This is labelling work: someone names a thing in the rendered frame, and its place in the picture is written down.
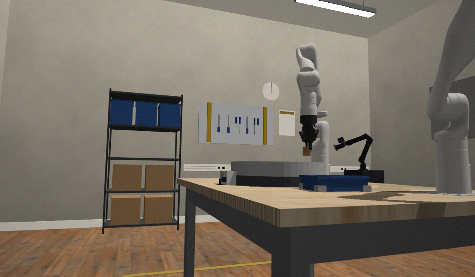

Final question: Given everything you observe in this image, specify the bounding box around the blue open crate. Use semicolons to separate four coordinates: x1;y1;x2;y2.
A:
299;175;370;192

